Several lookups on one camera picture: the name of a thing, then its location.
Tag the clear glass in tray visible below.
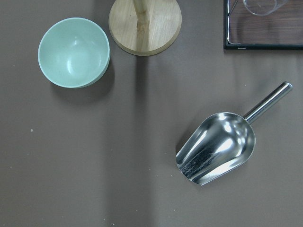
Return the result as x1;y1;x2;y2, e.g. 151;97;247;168
242;0;289;16

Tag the steel ice scoop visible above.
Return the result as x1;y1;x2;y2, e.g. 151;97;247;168
176;81;293;185

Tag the wooden mug tree stand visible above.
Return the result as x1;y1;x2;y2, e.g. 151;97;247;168
108;0;182;56

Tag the black framed tray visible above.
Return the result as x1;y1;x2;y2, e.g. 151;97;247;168
223;0;303;50

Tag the mint green bowl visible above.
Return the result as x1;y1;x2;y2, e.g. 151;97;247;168
37;17;110;88

